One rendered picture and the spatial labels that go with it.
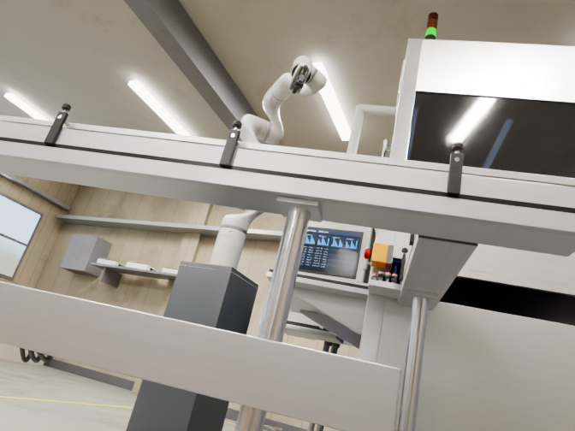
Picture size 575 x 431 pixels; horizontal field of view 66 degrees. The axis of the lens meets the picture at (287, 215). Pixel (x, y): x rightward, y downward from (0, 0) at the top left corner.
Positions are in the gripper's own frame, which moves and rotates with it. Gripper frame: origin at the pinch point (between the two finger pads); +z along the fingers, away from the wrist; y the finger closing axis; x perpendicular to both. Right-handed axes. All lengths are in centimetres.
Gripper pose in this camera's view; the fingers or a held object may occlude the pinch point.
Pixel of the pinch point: (299, 83)
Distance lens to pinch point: 166.2
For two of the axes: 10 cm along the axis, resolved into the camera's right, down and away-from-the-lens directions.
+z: -0.7, 5.0, -8.6
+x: 8.9, 4.3, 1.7
